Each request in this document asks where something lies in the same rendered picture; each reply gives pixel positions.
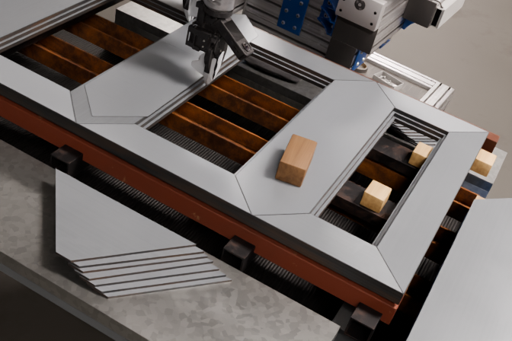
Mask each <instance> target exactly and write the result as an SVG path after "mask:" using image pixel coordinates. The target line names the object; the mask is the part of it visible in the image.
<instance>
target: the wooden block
mask: <svg viewBox="0 0 512 341"><path fill-rule="evenodd" d="M317 144H318V143H317V142H315V141H312V140H310V139H306V138H304V137H302V136H299V135H295V134H292V137H291V139H290V141H289V143H288V145H287V147H286V149H285V152H284V153H283V156H282V158H281V159H280V163H279V166H278V168H277V173H276V176H275V178H276V179H278V180H282V181H283V182H286V183H290V184H292V185H294V186H298V187H301V186H302V182H303V181H304V178H305V176H306V173H307V170H308V169H309V165H310V164H311V161H312V158H313V155H314V153H315V149H316V146H317Z"/></svg>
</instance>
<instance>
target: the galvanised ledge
mask: <svg viewBox="0 0 512 341"><path fill-rule="evenodd" d="M115 17H116V18H119V19H120V20H122V21H125V22H127V23H129V24H132V25H133V26H135V27H138V28H140V29H142V30H144V31H146V32H148V33H151V34H153V35H155V36H157V37H159V38H162V37H165V36H167V35H168V34H170V33H171V32H173V31H175V30H177V29H178V28H180V27H182V26H183V24H180V23H178V22H177V21H173V20H172V19H170V18H167V17H165V16H163V15H161V14H159V13H156V12H154V11H152V10H150V9H148V8H145V7H143V6H141V5H138V4H136V3H135V2H129V3H126V4H125V5H122V6H120V7H119V8H116V14H115ZM229 71H231V72H234V73H236V74H238V75H240V76H242V77H244V78H247V79H249V80H251V81H253V82H255V83H257V84H260V85H262V86H264V87H266V88H268V89H270V90H272V91H275V92H277V93H278V94H281V95H283V96H285V97H288V98H289V99H291V100H294V101H295V102H298V103H300V104H302V105H304V106H305V105H306V104H308V103H309V102H310V101H311V100H312V99H313V98H314V97H315V96H316V95H317V94H318V93H319V92H320V91H321V90H322V88H320V87H318V86H316V85H313V84H311V83H309V82H307V81H304V80H301V81H299V82H295V81H289V80H286V79H285V78H281V77H278V76H276V75H273V74H271V73H269V72H266V71H264V70H261V69H259V68H257V67H255V66H253V65H251V64H249V63H247V62H246V61H245V60H243V61H242V62H240V63H239V64H237V65H236V66H235V67H234V68H232V69H231V70H229ZM382 137H385V138H387V139H389V140H391V141H393V142H396V143H398V144H400V145H402V146H404V147H406V148H409V149H411V150H412V151H414V149H415V148H416V146H415V145H412V144H411V143H409V142H406V141H404V140H403V138H402V137H400V136H399V135H398V134H396V132H393V131H392V130H391V129H390V128H388V130H387V131H386V132H385V134H384V135H383V136H382ZM492 154H493V155H496V156H497V157H496V159H495V161H494V163H493V165H492V167H491V169H490V171H489V173H488V176H487V177H484V176H482V175H481V174H478V173H476V172H474V171H472V170H469V172H468V174H467V176H466V178H465V181H466V182H468V183H471V184H473V185H475V186H477V187H479V188H481V189H483V190H486V191H488V192H489V191H490V189H491V187H492V185H493V183H494V181H495V179H496V177H497V175H498V172H499V170H500V169H501V165H502V164H503V162H504V159H505V157H506V155H507V152H505V151H502V150H500V149H499V148H494V151H493V152H492Z"/></svg>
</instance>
